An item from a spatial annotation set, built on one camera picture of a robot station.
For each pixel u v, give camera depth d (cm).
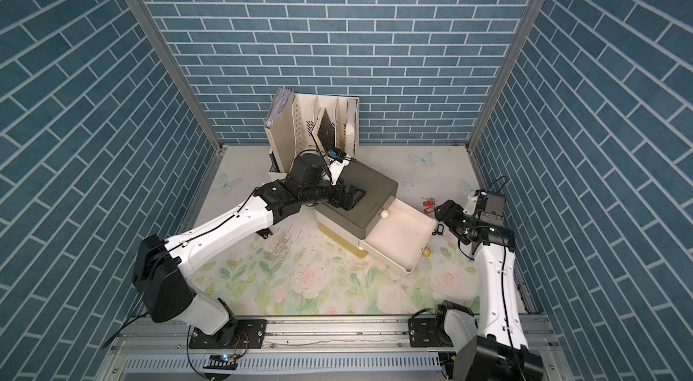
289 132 100
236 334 68
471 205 71
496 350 39
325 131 105
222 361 72
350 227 73
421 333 74
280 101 94
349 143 93
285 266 87
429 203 102
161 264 42
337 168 68
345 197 68
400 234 87
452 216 71
